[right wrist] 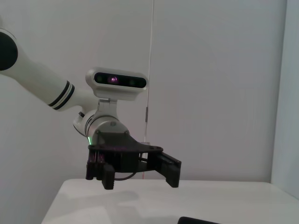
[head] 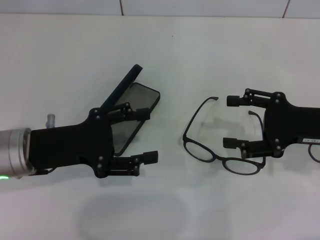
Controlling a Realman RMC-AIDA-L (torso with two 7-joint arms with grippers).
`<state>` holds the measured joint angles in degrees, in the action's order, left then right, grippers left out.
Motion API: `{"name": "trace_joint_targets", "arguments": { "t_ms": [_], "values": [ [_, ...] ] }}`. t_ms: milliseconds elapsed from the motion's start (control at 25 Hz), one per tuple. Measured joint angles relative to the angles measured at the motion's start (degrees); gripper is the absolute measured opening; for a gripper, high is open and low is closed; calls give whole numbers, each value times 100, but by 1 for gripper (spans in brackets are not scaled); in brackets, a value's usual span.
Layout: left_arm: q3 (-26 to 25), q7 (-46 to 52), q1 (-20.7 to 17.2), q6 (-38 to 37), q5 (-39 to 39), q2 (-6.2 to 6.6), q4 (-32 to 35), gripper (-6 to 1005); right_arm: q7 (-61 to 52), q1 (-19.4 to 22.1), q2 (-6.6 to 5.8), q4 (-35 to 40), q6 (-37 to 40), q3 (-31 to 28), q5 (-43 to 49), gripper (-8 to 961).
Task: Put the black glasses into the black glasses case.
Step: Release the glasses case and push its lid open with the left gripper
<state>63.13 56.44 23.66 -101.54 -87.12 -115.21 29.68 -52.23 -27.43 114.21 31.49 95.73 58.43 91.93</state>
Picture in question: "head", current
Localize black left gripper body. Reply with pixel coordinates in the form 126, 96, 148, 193
29, 107, 116, 179

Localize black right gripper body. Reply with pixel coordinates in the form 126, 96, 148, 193
263, 91, 320, 159

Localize black glasses case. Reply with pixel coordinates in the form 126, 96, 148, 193
99, 64, 161, 157

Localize black round-lens glasses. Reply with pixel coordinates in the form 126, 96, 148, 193
182, 96, 267, 175

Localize left gripper clear plug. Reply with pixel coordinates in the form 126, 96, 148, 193
45, 113, 56, 129

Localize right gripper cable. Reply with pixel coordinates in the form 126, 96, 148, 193
307, 143, 320, 163

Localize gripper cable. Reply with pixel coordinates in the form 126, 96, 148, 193
29, 167, 55, 176
307, 143, 320, 163

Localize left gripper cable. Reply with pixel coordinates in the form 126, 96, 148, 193
29, 167, 55, 176

